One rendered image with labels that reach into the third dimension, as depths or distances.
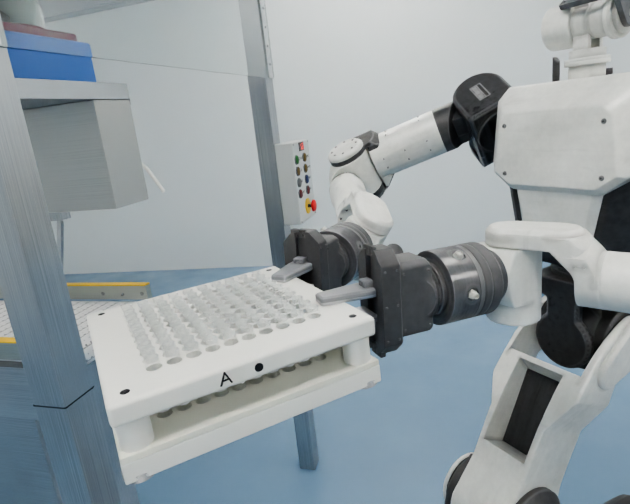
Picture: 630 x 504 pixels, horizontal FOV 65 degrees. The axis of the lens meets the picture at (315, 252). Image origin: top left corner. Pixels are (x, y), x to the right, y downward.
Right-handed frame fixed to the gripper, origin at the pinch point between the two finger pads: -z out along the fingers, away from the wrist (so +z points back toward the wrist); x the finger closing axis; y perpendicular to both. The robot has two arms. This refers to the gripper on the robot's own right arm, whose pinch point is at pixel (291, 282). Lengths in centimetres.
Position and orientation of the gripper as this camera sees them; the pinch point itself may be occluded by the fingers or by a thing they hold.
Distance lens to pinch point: 63.4
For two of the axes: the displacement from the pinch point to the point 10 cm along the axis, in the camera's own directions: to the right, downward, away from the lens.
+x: 0.7, 9.7, 2.5
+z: 4.8, -2.5, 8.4
